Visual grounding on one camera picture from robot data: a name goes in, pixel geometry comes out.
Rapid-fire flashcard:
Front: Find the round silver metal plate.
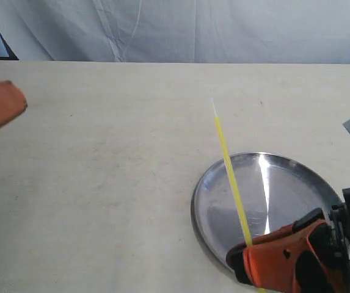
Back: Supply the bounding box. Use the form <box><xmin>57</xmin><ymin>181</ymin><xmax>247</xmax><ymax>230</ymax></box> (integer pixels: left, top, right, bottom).
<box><xmin>191</xmin><ymin>152</ymin><xmax>341</xmax><ymax>270</ymax></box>

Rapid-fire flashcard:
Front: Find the white backdrop cloth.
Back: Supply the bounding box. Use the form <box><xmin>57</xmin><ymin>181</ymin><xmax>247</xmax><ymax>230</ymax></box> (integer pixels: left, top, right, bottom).
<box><xmin>0</xmin><ymin>1</ymin><xmax>350</xmax><ymax>63</ymax></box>

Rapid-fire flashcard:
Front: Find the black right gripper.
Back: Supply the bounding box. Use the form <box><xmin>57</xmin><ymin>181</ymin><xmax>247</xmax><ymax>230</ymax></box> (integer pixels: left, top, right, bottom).
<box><xmin>226</xmin><ymin>187</ymin><xmax>350</xmax><ymax>292</ymax></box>

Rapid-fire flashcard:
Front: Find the thin yellow strip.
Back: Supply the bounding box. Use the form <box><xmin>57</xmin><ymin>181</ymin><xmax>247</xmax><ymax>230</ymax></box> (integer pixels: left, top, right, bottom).
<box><xmin>210</xmin><ymin>98</ymin><xmax>268</xmax><ymax>293</ymax></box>

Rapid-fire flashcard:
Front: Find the dark frame behind cloth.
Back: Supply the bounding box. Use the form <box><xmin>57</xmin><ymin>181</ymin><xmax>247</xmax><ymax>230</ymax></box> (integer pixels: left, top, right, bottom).
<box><xmin>0</xmin><ymin>33</ymin><xmax>19</xmax><ymax>61</ymax></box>

